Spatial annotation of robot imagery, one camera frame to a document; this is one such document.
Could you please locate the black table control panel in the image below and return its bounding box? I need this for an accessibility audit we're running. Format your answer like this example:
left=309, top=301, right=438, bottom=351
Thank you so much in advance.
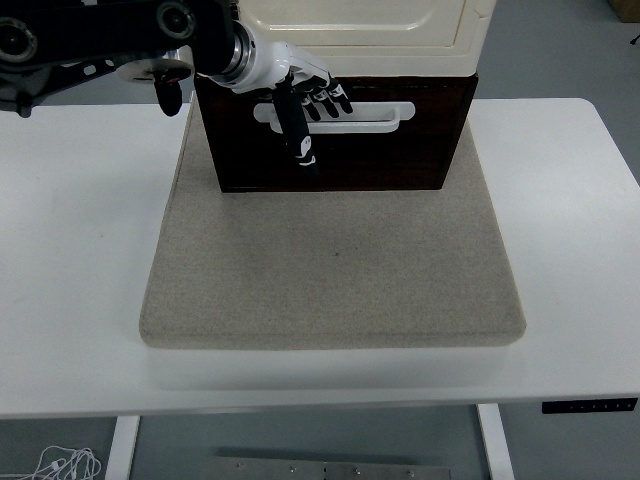
left=542, top=397, right=640, bottom=415

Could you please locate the dark wood drawer housing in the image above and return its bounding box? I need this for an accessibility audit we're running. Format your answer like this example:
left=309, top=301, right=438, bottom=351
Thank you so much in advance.
left=193, top=72, right=481, bottom=194

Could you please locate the beige fabric mat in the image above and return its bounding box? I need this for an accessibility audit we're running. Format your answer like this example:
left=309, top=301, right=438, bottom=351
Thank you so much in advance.
left=138, top=97, right=528, bottom=351

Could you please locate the brown cardboard box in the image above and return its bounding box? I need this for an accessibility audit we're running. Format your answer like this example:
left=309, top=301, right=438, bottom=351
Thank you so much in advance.
left=607, top=0, right=640, bottom=24

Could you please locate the white table leg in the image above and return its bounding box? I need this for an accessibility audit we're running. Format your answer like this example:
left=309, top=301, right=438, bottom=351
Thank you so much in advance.
left=103, top=414, right=142, bottom=480
left=476, top=403, right=516, bottom=480

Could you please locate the cream cabinet with door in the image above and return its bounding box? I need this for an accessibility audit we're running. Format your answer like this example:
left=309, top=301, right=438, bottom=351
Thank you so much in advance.
left=234, top=0, right=497, bottom=79

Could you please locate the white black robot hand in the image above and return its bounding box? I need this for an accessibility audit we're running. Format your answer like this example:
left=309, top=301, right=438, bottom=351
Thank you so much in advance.
left=232, top=27, right=355, bottom=178

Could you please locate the dark wood drawer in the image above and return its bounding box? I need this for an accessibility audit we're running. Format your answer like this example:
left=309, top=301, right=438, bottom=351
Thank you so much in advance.
left=205, top=85, right=471, bottom=189

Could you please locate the white thin cable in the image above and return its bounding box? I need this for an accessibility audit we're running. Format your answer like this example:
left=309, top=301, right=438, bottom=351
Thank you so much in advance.
left=0, top=444, right=103, bottom=480

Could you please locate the white drawer handle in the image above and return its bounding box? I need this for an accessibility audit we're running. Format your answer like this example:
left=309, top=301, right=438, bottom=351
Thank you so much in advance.
left=253, top=101, right=417, bottom=136

